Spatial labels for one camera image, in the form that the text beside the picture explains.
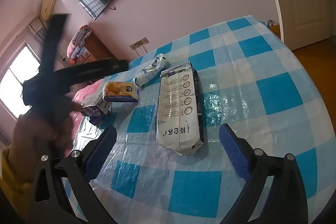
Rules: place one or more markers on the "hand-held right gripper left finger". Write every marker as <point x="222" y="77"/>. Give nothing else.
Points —
<point x="101" y="150"/>

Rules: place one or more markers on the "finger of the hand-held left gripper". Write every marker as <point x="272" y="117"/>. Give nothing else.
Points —
<point x="53" y="40"/>
<point x="99" y="67"/>

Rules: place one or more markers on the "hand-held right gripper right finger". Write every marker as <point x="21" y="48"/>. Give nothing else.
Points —
<point x="233" y="150"/>

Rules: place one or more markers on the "orange yellow bread packet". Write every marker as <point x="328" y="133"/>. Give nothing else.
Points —
<point x="120" y="90"/>

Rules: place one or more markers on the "purple silver packet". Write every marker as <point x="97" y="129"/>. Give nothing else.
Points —
<point x="97" y="106"/>

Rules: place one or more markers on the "small white blue packet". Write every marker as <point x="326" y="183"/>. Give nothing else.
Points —
<point x="152" y="69"/>

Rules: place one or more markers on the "long white packet dark side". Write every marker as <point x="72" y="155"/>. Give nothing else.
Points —
<point x="176" y="108"/>

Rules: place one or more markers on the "person's left forearm yellow sleeve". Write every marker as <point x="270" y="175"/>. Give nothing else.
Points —
<point x="13" y="182"/>

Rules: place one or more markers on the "person's left hand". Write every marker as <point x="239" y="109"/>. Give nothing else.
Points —
<point x="29" y="134"/>

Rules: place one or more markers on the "brown wooden cabinet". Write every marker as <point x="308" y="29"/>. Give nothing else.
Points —
<point x="97" y="48"/>

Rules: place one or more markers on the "grey patterned curtain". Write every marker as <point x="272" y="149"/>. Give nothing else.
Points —
<point x="36" y="27"/>

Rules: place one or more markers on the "folded colourful blankets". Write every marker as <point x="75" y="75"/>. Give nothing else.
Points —
<point x="77" y="41"/>

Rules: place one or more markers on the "window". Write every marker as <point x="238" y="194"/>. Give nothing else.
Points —
<point x="15" y="77"/>

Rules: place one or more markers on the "blue white checkered cloth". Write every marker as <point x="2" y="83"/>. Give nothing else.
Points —
<point x="236" y="82"/>

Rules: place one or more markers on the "wall socket strip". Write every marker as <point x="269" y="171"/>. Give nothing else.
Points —
<point x="139" y="43"/>

